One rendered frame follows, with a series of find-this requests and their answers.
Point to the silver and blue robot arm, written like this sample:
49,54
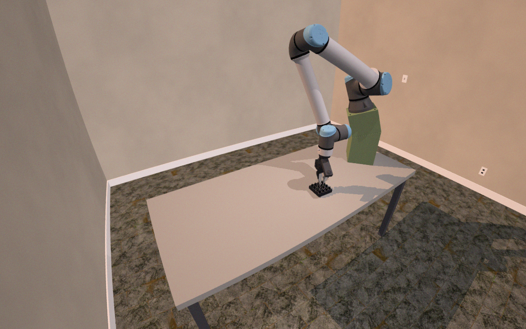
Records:
361,81

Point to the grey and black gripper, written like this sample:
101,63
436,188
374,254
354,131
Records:
319,168

